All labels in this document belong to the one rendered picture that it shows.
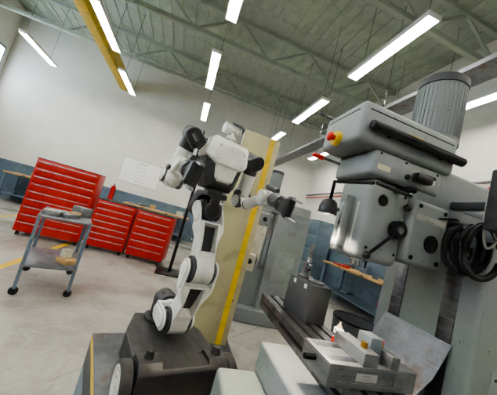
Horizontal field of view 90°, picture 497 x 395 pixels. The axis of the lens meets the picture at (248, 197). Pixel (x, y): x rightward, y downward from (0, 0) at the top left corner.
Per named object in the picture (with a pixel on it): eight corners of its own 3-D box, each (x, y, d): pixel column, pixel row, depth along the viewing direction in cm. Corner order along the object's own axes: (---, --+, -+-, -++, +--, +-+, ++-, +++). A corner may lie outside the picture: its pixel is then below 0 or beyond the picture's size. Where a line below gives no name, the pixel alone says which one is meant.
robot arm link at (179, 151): (157, 176, 147) (174, 143, 145) (178, 186, 153) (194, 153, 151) (158, 181, 137) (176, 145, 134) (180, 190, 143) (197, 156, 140)
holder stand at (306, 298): (304, 323, 123) (313, 283, 125) (282, 305, 144) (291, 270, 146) (323, 325, 128) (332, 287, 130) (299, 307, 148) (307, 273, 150)
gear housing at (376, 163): (371, 172, 92) (377, 146, 93) (333, 179, 116) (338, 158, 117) (439, 197, 100) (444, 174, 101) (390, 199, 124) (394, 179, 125)
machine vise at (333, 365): (324, 387, 73) (334, 349, 74) (299, 356, 87) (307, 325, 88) (413, 395, 83) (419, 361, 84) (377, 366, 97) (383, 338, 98)
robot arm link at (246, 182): (226, 201, 172) (237, 170, 167) (242, 204, 179) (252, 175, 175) (234, 208, 163) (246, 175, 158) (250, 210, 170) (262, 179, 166)
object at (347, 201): (335, 244, 99) (347, 193, 101) (330, 243, 103) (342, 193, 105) (344, 247, 100) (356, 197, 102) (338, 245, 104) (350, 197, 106)
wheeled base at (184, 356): (108, 334, 156) (125, 281, 160) (186, 333, 184) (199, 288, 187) (117, 416, 103) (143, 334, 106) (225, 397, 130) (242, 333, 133)
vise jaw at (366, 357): (362, 367, 77) (365, 353, 77) (332, 341, 91) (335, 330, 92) (378, 368, 79) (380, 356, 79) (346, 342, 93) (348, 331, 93)
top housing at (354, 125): (357, 137, 90) (368, 96, 92) (319, 152, 115) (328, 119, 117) (454, 177, 101) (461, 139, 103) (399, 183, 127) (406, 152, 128)
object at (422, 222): (403, 262, 95) (417, 197, 97) (359, 251, 118) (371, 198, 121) (440, 273, 99) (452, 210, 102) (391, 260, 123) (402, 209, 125)
